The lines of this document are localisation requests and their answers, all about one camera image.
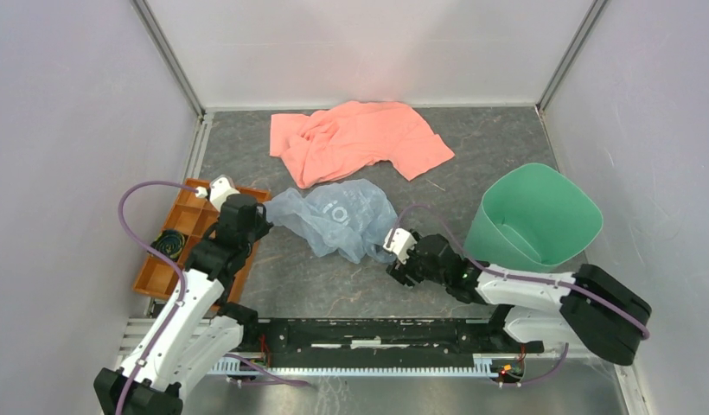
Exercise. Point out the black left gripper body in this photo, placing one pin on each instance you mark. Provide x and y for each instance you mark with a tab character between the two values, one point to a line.
260	229

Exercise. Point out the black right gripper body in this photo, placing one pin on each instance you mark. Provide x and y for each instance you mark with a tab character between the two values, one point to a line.
415	270

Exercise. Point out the translucent blue trash bag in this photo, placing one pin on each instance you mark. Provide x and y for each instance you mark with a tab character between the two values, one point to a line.
352	218

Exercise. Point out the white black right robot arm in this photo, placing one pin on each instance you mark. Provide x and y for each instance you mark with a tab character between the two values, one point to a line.
587	307

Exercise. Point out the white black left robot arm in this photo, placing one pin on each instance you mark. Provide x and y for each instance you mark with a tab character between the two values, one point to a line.
169	362

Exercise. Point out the green trash bin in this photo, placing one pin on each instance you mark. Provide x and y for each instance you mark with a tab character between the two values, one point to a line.
533	219

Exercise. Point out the orange wooden divided tray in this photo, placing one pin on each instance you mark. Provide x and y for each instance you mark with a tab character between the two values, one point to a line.
191	216

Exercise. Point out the pink cloth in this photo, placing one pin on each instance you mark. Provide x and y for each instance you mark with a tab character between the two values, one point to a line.
329	145

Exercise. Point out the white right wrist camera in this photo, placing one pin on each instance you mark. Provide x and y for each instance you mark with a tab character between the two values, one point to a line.
398	242

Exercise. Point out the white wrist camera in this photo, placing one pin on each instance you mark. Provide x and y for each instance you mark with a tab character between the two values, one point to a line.
217	191
398	242

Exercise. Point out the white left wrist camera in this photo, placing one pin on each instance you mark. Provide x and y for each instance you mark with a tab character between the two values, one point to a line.
217	191

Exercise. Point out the white cable duct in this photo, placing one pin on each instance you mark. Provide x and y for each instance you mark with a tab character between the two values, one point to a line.
231	365

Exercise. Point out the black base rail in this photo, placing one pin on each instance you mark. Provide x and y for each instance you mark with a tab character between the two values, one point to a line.
378	342

